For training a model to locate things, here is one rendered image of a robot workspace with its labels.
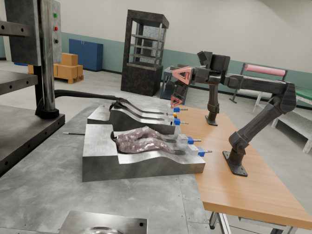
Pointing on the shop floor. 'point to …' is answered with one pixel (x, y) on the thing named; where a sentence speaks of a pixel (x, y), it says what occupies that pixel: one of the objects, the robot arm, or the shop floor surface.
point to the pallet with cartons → (66, 68)
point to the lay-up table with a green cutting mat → (288, 120)
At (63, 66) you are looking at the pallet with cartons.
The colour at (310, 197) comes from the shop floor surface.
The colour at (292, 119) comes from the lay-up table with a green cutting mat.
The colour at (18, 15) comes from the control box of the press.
